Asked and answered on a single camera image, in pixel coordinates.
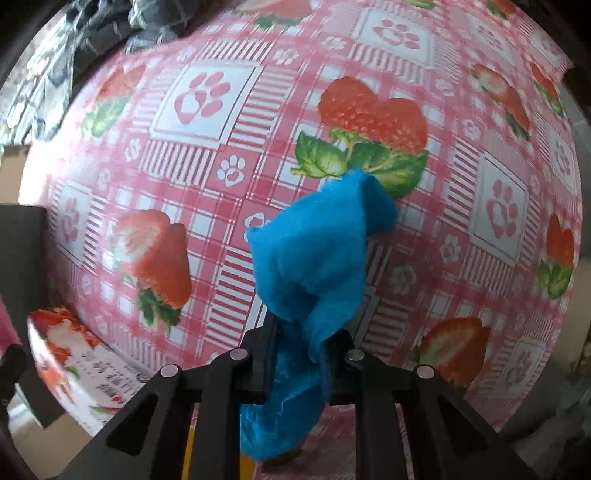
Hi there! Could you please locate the grey plaid shirt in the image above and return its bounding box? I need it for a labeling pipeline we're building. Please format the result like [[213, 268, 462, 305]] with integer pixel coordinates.
[[1, 1, 204, 146]]

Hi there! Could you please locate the blue cloth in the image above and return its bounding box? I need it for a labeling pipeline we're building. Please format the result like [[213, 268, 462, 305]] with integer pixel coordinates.
[[240, 170, 398, 461]]

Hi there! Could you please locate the grey storage box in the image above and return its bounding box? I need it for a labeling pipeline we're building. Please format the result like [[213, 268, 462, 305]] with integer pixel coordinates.
[[1, 204, 64, 428]]

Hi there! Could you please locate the orange floral tissue pack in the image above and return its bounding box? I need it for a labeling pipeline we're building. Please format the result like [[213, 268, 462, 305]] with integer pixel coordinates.
[[27, 307, 146, 436]]

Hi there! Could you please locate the cardboard box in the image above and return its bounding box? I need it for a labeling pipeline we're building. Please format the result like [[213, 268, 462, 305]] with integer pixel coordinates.
[[0, 146, 30, 204]]

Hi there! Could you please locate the pink strawberry tablecloth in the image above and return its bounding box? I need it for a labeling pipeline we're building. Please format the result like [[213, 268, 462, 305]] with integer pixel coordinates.
[[19, 1, 582, 427]]

